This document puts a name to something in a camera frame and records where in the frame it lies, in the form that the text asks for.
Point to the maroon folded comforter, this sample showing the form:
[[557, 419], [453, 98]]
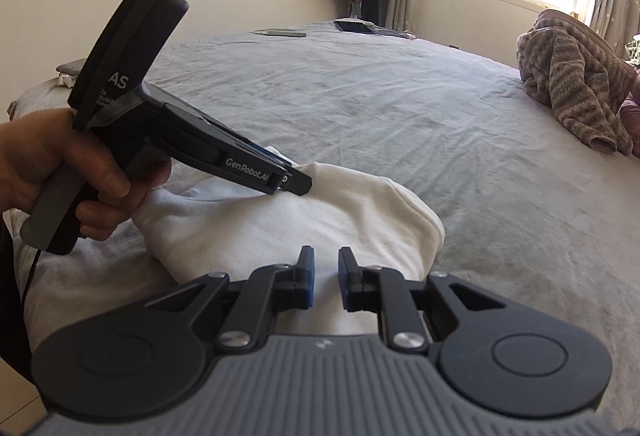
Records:
[[634, 116]]

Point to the dark flat remote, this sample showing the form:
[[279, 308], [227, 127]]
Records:
[[280, 33]]

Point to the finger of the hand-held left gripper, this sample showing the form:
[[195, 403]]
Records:
[[270, 154], [297, 182]]

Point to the grey bed blanket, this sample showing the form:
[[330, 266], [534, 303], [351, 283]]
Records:
[[400, 116]]

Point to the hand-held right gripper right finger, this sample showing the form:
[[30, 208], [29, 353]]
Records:
[[343, 283]]

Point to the person's left hand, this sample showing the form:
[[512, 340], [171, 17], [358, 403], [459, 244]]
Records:
[[40, 156]]

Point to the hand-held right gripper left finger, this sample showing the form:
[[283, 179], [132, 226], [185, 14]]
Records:
[[310, 283]]

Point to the black smartphone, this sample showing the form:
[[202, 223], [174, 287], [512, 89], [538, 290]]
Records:
[[354, 26]]

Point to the white printed sweatshirt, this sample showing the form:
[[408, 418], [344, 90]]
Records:
[[350, 216]]

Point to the brown fleece blanket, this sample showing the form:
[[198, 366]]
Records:
[[575, 76]]

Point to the green patterned blanket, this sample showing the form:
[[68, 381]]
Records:
[[634, 51]]

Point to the grey flat pouch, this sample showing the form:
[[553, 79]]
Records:
[[69, 67]]

